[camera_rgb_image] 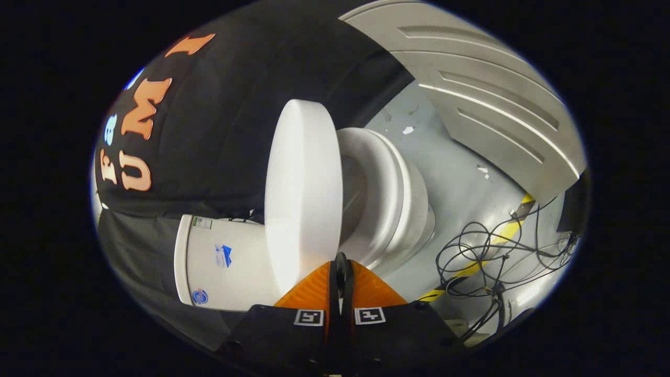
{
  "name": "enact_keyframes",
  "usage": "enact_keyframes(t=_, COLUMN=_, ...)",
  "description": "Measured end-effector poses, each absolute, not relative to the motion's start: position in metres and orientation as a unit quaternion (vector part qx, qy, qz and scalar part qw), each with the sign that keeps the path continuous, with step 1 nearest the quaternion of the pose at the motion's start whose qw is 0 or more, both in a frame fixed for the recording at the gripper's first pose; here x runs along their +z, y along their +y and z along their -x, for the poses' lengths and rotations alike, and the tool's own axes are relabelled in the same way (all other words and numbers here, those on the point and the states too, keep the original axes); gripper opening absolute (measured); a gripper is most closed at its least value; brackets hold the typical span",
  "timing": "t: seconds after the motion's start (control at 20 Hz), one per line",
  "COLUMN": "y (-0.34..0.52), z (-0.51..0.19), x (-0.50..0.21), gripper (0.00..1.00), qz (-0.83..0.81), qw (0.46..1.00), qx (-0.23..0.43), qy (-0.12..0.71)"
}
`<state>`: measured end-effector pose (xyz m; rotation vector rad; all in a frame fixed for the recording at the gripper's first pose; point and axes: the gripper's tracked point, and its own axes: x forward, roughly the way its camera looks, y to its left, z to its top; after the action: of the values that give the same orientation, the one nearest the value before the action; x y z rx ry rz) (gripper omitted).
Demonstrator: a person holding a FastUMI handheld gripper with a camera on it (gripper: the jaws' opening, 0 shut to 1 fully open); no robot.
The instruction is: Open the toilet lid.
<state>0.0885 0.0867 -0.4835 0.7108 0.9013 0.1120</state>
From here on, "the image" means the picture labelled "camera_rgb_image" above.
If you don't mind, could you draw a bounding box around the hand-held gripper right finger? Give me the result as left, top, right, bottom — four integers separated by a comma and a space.
342, 252, 467, 376

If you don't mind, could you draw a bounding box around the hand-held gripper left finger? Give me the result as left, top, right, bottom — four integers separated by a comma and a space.
220, 252, 344, 376

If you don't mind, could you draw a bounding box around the white toilet lid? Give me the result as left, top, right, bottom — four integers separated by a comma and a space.
264, 99, 344, 296

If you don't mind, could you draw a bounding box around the white toilet with tank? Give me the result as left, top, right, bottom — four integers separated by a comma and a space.
174, 127, 436, 311

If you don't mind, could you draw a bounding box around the yellow black floor tape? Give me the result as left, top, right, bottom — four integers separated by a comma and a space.
418, 193, 537, 303

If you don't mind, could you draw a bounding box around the black backdrop cloth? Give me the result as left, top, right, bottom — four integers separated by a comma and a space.
94, 0, 415, 350

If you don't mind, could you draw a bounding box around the white drawer cabinet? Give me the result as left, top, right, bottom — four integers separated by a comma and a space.
339, 0, 588, 206

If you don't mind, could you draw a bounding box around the tangle of black cables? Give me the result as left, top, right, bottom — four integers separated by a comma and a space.
434, 196, 583, 343

